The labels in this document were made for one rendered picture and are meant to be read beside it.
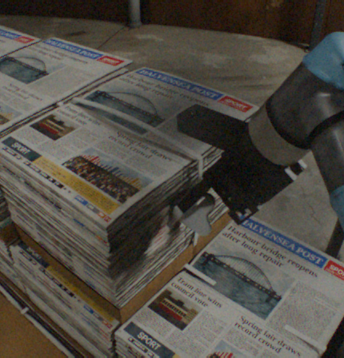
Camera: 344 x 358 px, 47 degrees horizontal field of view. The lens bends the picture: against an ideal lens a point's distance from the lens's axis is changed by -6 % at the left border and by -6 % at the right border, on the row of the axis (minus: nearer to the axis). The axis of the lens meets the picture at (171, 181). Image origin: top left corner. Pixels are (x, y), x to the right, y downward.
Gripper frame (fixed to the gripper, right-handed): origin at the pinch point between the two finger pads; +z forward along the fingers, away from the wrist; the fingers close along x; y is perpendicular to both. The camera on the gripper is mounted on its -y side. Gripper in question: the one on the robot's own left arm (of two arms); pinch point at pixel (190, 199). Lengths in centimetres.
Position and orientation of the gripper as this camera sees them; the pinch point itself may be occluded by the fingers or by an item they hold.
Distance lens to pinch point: 64.6
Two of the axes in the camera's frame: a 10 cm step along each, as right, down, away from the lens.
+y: 6.7, 7.3, -1.0
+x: 6.4, -5.0, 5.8
